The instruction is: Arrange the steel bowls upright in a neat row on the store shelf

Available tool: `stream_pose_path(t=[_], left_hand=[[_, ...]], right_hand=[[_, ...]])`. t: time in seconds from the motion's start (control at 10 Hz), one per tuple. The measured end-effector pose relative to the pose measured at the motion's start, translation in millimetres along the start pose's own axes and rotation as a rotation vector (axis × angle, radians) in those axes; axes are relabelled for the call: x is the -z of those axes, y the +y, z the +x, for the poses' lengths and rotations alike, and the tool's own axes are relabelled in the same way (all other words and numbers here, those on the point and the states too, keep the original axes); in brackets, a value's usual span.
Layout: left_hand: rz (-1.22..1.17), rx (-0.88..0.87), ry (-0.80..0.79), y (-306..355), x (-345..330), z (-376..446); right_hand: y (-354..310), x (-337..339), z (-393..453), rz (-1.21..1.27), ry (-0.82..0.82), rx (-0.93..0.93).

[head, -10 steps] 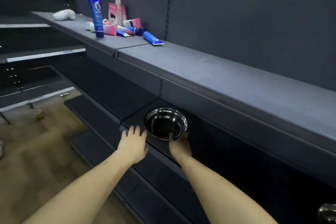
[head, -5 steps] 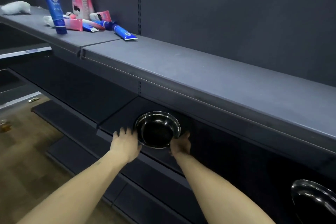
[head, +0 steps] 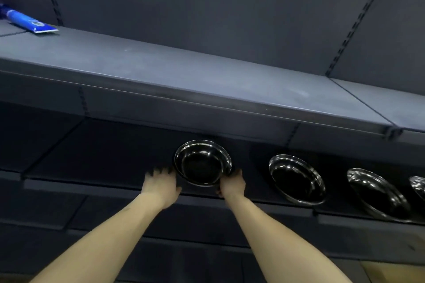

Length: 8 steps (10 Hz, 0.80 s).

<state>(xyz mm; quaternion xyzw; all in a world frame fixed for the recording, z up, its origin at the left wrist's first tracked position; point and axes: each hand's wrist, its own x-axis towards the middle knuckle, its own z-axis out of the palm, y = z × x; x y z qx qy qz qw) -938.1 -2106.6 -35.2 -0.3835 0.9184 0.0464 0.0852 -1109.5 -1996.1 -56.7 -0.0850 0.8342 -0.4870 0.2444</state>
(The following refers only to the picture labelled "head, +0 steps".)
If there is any person's right hand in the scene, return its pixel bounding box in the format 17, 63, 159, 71
215, 168, 247, 208

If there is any person's right forearm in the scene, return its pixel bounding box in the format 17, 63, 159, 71
225, 193, 353, 283

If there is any deep round steel plate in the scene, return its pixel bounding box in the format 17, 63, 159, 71
174, 140, 232, 188

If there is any dark grey metal shelf unit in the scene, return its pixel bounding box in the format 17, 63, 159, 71
0, 0, 425, 283

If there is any person's left hand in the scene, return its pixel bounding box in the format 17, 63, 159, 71
141, 166, 183, 211

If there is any person's left forearm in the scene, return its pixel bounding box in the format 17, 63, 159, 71
29, 192, 165, 283

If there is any blue and white packet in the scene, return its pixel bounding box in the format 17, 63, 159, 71
0, 2, 59, 34

